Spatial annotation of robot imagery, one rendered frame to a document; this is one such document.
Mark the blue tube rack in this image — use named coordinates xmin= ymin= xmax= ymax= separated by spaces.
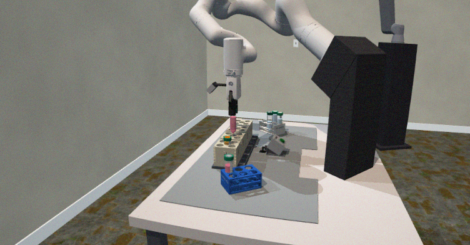
xmin=221 ymin=164 xmax=262 ymax=194

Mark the white tube rack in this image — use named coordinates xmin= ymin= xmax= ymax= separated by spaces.
xmin=259 ymin=119 xmax=286 ymax=136

